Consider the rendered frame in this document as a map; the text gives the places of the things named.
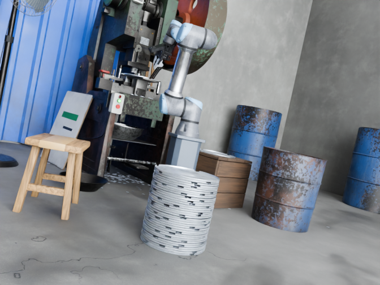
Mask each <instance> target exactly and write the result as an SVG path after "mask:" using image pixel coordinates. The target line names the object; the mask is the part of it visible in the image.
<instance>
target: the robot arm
mask: <svg viewBox="0 0 380 285"><path fill-rule="evenodd" d="M175 40H176V42H177V43H178V45H177V46H178V48H179V51H178V54H177V57H176V61H175V65H174V69H173V72H172V76H171V80H170V83H169V87H168V89H166V90H165V92H164V94H163V93H162V94H161V95H160V98H159V110H160V112H161V113H163V114H166V115H172V116H177V117H181V119H180V123H179V125H178V127H177V128H176V130H175V134H177V135H182V136H187V137H192V138H197V139H199V128H198V125H199V122H200V116H201V112H202V102H201V101H198V100H196V99H194V98H190V97H185V98H183V94H182V91H183V87H184V83H185V80H186V77H187V73H188V70H189V66H190V63H191V59H192V55H193V53H195V52H196V51H197V48H200V49H205V50H208V49H212V48H214V47H215V46H216V44H217V41H218V39H217V36H216V34H215V33H214V32H213V31H211V30H209V29H207V28H203V27H199V26H196V25H193V24H189V23H183V24H181V23H180V22H178V21H176V20H172V22H171V23H170V26H169V28H168V30H167V32H166V35H165V37H164V39H163V43H164V44H159V45H155V46H151V47H149V51H150V52H151V53H152V52H155V51H156V53H155V56H154V61H153V69H154V70H155V69H156V68H157V67H162V66H163V64H162V61H163V59H164V60H167V61H169V60H170V59H169V56H172V54H171V52H172V50H173V48H174V45H173V44H174V41H175Z"/></svg>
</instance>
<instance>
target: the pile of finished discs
mask: <svg viewBox="0 0 380 285"><path fill-rule="evenodd" d="M200 151H201V152H204V153H209V154H213V155H217V156H222V157H228V158H235V156H232V155H229V156H228V155H227V154H225V153H220V152H215V151H212V150H206V149H203V150H201V149H200Z"/></svg>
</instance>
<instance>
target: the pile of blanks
mask: <svg viewBox="0 0 380 285"><path fill-rule="evenodd" d="M218 187H219V181H218V182H202V181H197V180H191V179H186V178H181V177H178V176H173V175H170V174H167V173H164V172H161V171H159V170H157V169H155V167H154V173H153V178H152V183H151V188H150V190H149V197H148V203H147V206H146V209H145V215H144V219H143V225H142V230H141V236H140V237H141V240H142V241H143V242H144V243H145V244H146V245H148V246H150V247H152V248H154V249H156V250H159V251H162V252H166V253H171V254H177V255H182V256H191V255H198V254H201V253H202V252H204V250H205V247H206V241H207V237H208V231H209V226H210V222H211V218H212V213H213V209H214V204H215V199H216V195H217V189H218Z"/></svg>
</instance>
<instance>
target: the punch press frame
mask: <svg viewBox="0 0 380 285"><path fill-rule="evenodd" d="M102 1H103V0H100V4H99V7H98V10H97V15H96V18H95V21H94V26H93V29H92V34H91V37H90V40H89V45H88V51H87V55H89V56H92V58H93V61H94V63H95V65H94V79H93V91H98V92H103V89H97V88H94V87H95V83H96V80H97V77H100V76H102V72H99V70H106V71H109V72H110V73H109V74H106V75H110V76H111V73H112V69H113V64H114V58H115V53H116V51H119V52H120V53H119V59H118V64H119V61H124V59H125V56H126V50H127V49H124V48H123V44H124V43H125V42H127V41H130V40H132V39H134V38H136V34H137V29H138V25H139V20H140V14H141V9H142V5H143V4H141V5H140V4H138V3H135V2H133V1H132V0H122V2H121V3H120V5H119V6H118V7H117V8H116V12H115V17H114V18H112V17H110V16H107V15H104V14H101V13H100V12H101V7H102ZM178 3H179V1H178V0H157V4H159V13H158V15H157V17H156V18H163V23H162V28H161V34H160V37H159V43H158V44H164V43H163V39H164V37H165V35H166V32H167V30H168V28H169V26H170V23H171V22H172V20H175V17H176V11H177V8H178ZM118 67H119V65H118ZM118 67H117V71H116V77H118V72H119V68H118ZM130 71H131V69H130V68H128V67H124V66H123V69H122V72H121V73H122V74H124V73H127V74H134V75H137V74H135V73H133V72H130ZM119 94H123V95H124V102H123V108H122V113H121V114H119V119H118V121H120V122H124V120H125V117H126V114H128V115H133V116H139V117H142V118H148V119H150V125H149V127H152V128H155V126H156V121H157V120H158V121H162V118H163V113H161V112H160V110H159V101H156V100H152V99H149V98H144V97H140V96H135V95H132V94H128V93H123V92H119ZM107 160H111V161H121V162H131V163H140V164H146V165H156V162H149V161H140V160H134V159H125V158H116V157H108V158H107Z"/></svg>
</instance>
